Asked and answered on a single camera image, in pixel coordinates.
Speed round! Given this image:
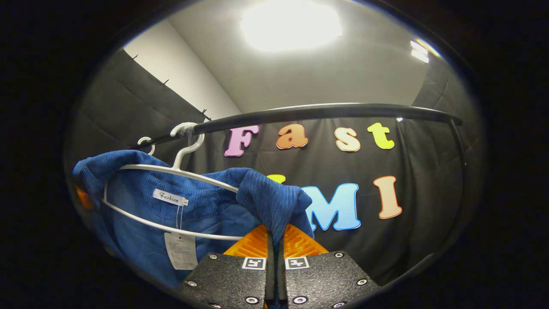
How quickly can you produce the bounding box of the black metal clothes rack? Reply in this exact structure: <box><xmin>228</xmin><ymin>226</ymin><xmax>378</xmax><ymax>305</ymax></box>
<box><xmin>131</xmin><ymin>103</ymin><xmax>470</xmax><ymax>275</ymax></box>

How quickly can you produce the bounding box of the blue corduroy jacket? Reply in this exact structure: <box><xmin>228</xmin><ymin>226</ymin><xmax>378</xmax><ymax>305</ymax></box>
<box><xmin>72</xmin><ymin>149</ymin><xmax>316</xmax><ymax>289</ymax></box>

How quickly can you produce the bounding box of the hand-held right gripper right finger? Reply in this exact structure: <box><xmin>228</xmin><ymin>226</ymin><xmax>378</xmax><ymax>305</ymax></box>
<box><xmin>277</xmin><ymin>223</ymin><xmax>380</xmax><ymax>309</ymax></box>

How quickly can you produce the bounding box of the white plastic hanger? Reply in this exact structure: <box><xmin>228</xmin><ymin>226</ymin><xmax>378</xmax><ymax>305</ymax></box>
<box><xmin>103</xmin><ymin>122</ymin><xmax>241</xmax><ymax>241</ymax></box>
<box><xmin>137</xmin><ymin>136</ymin><xmax>156</xmax><ymax>156</ymax></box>

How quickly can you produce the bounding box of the ceiling light panel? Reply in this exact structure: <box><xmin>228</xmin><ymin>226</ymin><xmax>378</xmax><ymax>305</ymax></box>
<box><xmin>240</xmin><ymin>0</ymin><xmax>344</xmax><ymax>52</ymax></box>
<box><xmin>410</xmin><ymin>40</ymin><xmax>429</xmax><ymax>64</ymax></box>

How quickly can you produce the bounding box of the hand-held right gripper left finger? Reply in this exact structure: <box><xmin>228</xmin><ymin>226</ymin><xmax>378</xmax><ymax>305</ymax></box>
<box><xmin>180</xmin><ymin>223</ymin><xmax>275</xmax><ymax>309</ymax></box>

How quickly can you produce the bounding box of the black backdrop cloth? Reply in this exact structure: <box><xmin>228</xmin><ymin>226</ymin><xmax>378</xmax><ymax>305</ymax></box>
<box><xmin>64</xmin><ymin>47</ymin><xmax>485</xmax><ymax>286</ymax></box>

